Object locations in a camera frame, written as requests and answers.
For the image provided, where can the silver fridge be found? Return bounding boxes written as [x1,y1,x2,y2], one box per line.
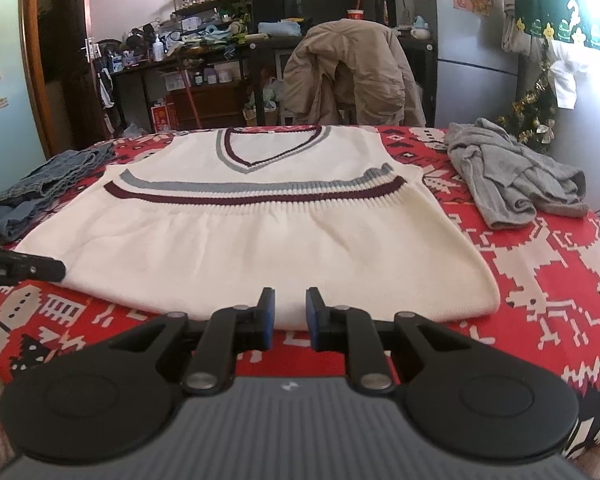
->
[431,0,522,128]

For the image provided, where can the black monitor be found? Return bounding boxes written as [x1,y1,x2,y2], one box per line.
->
[300,0,397,29]

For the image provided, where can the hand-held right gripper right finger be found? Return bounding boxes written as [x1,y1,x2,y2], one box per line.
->
[306,287,475,395]

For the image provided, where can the red patterned blanket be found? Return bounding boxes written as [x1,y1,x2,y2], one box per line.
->
[0,124,600,461]

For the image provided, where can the brown wooden door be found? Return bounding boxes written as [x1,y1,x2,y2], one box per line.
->
[19,0,97,162]

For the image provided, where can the beige jacket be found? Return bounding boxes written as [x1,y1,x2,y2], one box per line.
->
[282,19,427,128]

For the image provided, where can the cluttered wooden shelf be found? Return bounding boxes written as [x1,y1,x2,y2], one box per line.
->
[92,0,257,137]

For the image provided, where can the grey crumpled garment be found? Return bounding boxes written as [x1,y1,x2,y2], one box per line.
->
[442,117,589,232]

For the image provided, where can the white knit vest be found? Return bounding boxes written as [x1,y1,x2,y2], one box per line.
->
[15,125,501,332]

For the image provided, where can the blue jeans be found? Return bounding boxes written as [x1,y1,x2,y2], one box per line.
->
[0,141,118,246]

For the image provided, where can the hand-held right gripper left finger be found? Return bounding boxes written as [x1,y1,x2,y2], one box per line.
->
[108,287,277,395]

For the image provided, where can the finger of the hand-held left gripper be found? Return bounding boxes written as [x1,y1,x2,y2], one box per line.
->
[0,244,67,286]

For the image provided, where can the small christmas tree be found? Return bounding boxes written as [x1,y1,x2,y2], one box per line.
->
[497,40,559,154]

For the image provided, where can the folded light blue cloth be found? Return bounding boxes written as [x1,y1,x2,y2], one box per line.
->
[257,20,302,38]

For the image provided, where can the white hanging cloth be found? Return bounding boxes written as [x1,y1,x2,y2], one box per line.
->
[550,42,589,109]

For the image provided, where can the red broom stick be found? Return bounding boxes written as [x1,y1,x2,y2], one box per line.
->
[180,67,204,129]

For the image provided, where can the blue figurine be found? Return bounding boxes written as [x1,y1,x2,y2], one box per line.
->
[410,15,434,41]

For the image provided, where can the red printed box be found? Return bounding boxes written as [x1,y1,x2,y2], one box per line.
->
[150,102,177,134]

